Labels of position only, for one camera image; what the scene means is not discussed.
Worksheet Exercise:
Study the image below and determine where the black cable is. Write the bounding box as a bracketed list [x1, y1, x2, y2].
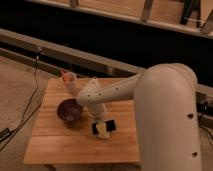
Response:
[0, 49, 44, 152]

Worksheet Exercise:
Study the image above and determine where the white sponge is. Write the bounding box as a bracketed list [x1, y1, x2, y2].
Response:
[96, 122, 109, 139]

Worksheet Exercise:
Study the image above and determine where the dark brown bowl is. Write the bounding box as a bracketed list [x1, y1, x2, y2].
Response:
[57, 99, 83, 123]

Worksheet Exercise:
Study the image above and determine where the pink cup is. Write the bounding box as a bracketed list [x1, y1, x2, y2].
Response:
[60, 70, 77, 94]

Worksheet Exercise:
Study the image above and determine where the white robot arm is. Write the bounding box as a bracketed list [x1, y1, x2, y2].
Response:
[77, 63, 202, 171]

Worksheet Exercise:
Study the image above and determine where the wooden table board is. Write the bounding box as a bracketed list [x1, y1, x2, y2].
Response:
[23, 78, 139, 165]

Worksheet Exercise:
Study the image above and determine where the black eraser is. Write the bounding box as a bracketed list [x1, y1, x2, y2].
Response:
[92, 120, 116, 135]

